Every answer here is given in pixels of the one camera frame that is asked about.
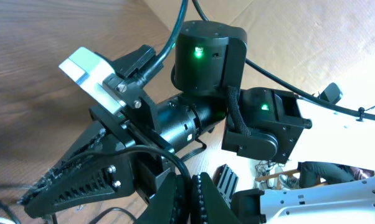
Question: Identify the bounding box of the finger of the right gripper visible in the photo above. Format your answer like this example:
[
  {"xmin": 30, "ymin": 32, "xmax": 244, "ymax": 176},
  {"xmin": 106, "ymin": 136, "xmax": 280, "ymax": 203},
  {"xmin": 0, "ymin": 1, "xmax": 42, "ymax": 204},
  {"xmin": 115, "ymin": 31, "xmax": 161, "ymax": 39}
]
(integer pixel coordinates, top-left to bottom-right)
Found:
[
  {"xmin": 19, "ymin": 121, "xmax": 125, "ymax": 204},
  {"xmin": 24, "ymin": 142, "xmax": 135, "ymax": 218}
]

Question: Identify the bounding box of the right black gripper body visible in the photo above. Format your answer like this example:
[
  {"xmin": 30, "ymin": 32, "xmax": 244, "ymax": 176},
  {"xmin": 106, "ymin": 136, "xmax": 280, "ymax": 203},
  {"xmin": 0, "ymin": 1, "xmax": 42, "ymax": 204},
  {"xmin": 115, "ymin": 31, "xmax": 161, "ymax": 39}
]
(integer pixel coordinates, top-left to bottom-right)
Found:
[{"xmin": 89, "ymin": 95, "xmax": 178, "ymax": 199}]

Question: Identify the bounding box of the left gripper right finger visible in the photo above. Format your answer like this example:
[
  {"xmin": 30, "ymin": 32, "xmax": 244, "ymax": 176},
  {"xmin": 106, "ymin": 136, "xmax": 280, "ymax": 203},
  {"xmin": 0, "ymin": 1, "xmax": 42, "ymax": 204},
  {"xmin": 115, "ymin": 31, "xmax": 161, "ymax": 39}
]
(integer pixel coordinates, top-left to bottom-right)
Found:
[{"xmin": 191, "ymin": 172, "xmax": 241, "ymax": 224}]

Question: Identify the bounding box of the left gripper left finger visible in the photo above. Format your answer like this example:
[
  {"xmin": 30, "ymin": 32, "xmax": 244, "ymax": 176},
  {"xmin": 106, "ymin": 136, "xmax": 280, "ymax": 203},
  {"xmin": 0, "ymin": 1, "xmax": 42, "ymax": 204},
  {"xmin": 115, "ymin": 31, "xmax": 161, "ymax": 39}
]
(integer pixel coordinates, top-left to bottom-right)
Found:
[{"xmin": 137, "ymin": 173, "xmax": 188, "ymax": 224}]

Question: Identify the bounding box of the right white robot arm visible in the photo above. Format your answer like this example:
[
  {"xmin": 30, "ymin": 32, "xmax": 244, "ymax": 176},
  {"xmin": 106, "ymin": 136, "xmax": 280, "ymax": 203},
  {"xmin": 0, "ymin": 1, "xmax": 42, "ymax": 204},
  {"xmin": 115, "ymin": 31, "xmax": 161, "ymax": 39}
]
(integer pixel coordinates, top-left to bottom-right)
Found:
[{"xmin": 20, "ymin": 21, "xmax": 375, "ymax": 223}]

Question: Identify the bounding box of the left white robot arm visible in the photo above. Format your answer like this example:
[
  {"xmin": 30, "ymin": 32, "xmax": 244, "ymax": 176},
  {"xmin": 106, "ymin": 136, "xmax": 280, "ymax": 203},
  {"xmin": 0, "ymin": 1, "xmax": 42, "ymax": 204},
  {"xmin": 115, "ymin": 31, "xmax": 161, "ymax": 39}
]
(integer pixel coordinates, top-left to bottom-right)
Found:
[{"xmin": 137, "ymin": 173, "xmax": 375, "ymax": 224}]

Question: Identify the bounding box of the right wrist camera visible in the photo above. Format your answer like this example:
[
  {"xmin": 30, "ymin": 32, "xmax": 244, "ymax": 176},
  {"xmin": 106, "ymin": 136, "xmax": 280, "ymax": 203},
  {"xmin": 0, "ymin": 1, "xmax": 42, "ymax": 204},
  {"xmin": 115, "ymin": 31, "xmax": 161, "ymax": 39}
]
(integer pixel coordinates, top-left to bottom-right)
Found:
[{"xmin": 59, "ymin": 45, "xmax": 155, "ymax": 114}]

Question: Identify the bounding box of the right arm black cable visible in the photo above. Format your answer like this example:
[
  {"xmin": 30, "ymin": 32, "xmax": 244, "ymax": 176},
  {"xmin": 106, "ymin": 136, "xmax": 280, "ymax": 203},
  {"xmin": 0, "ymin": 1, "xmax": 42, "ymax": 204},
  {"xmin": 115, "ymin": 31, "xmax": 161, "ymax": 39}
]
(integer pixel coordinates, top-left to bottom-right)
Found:
[{"xmin": 137, "ymin": 0, "xmax": 375, "ymax": 124}]

